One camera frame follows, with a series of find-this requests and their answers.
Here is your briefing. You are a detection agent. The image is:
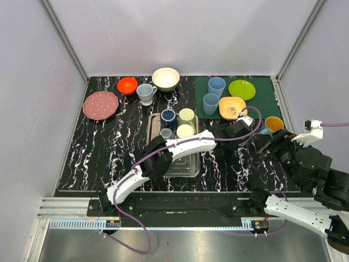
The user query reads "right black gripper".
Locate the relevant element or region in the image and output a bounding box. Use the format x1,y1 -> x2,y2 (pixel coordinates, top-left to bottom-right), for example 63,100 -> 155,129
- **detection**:
249,126 -> 307,189

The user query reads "blue butterfly mug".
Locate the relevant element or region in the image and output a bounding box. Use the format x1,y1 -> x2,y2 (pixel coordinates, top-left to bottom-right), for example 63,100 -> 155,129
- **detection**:
258,116 -> 284,135

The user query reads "cream white mug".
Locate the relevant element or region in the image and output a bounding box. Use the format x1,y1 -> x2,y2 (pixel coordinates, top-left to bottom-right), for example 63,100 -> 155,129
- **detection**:
176,124 -> 195,139

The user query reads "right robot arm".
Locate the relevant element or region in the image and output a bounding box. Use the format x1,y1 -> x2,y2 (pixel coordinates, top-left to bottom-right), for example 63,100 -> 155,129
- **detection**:
247,129 -> 348,254

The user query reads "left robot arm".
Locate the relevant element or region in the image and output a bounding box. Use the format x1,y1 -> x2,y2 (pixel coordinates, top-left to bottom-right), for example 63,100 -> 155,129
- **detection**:
98,120 -> 252,216

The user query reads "light green mug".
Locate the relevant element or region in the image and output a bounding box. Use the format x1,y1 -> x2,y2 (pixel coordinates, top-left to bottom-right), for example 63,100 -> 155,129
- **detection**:
178,108 -> 196,130

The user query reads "dark blue mug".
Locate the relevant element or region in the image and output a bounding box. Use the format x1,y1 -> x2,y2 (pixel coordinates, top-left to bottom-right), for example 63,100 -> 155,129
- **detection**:
160,109 -> 178,132

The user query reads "grey blue mug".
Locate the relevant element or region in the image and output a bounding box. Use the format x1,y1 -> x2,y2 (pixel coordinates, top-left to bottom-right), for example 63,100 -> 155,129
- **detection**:
160,128 -> 175,140

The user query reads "yellow square plate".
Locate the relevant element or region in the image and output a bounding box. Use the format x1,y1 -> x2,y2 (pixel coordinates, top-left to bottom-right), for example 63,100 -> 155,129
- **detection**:
219,97 -> 246,120

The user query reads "blue plastic tumbler front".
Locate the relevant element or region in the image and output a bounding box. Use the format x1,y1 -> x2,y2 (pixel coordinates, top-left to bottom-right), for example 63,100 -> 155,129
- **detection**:
203,93 -> 220,116

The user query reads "blue plastic tumbler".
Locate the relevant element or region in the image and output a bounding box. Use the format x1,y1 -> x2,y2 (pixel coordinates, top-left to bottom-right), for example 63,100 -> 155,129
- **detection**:
203,93 -> 220,116
208,77 -> 226,98

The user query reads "lime green plate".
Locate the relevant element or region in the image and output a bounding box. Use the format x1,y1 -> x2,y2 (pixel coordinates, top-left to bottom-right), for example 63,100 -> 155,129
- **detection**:
228,80 -> 256,100

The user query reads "blue plastic tumbler rear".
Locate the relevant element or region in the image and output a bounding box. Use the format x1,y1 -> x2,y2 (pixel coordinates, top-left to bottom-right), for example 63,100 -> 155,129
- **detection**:
208,77 -> 226,98

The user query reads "silver metal tray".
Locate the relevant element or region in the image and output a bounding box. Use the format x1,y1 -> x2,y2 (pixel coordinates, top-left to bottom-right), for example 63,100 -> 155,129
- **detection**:
146,113 -> 200,177

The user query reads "large white bowl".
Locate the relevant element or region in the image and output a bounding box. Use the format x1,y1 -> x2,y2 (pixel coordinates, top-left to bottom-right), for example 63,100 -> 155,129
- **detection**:
152,67 -> 180,92

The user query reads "light blue footed cup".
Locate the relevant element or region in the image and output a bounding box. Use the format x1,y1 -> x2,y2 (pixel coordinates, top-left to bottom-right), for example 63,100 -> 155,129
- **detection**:
136,84 -> 158,106

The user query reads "orange red bowl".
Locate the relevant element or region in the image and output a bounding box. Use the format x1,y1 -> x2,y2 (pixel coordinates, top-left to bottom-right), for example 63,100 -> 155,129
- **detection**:
117,77 -> 138,95

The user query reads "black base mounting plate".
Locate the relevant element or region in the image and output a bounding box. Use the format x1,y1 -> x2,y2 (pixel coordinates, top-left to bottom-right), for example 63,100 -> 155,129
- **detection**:
87,190 -> 273,229

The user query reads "pink dotted plate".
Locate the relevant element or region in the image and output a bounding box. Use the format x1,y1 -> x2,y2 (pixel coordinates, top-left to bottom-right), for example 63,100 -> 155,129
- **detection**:
82,91 -> 119,121

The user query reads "right aluminium frame post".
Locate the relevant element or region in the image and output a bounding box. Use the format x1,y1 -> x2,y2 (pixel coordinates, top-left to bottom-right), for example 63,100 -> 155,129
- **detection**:
276,0 -> 327,81

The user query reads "aluminium frame post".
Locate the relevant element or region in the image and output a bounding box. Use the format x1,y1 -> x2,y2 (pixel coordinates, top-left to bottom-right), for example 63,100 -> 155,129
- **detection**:
38,0 -> 89,82
276,0 -> 327,81

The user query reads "left aluminium frame post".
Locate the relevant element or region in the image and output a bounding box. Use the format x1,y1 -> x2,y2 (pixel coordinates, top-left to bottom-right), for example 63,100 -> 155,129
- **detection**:
38,0 -> 89,82

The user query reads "grey slotted cable duct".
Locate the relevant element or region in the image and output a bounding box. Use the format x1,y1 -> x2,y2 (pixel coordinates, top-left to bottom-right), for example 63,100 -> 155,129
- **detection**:
49,219 -> 254,231

